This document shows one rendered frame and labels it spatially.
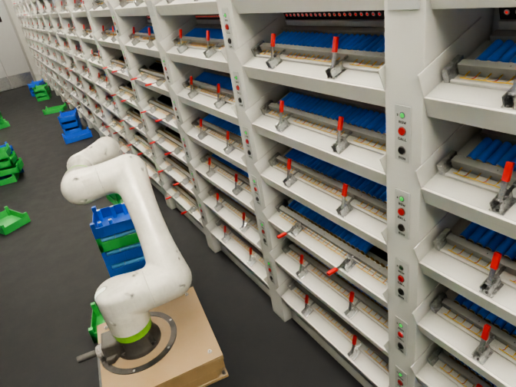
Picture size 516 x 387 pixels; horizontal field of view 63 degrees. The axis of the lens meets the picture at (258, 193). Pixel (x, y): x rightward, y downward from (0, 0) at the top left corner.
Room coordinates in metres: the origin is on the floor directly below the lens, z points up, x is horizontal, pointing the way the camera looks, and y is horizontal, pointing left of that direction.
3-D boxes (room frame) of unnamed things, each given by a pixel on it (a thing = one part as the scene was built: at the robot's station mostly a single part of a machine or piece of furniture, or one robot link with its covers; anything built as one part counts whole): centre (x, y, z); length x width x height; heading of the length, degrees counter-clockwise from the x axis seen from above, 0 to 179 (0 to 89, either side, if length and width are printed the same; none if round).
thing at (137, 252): (1.84, 0.66, 0.28); 0.30 x 0.20 x 0.08; 103
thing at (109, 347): (1.03, 0.53, 0.40); 0.26 x 0.15 x 0.06; 105
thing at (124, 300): (1.04, 0.46, 0.53); 0.16 x 0.13 x 0.19; 110
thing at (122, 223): (1.84, 0.66, 0.44); 0.30 x 0.20 x 0.08; 103
